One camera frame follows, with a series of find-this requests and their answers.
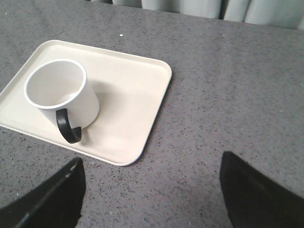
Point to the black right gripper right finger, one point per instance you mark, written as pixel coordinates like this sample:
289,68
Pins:
255,201

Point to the white smiley mug black handle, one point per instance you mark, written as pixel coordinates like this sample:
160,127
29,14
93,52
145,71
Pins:
61,91

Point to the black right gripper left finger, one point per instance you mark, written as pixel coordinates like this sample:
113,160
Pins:
56,203

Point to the pale grey-green curtain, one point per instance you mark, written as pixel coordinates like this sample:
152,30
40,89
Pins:
276,13

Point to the cream rectangular plastic tray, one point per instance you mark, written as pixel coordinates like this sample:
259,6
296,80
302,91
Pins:
130,90

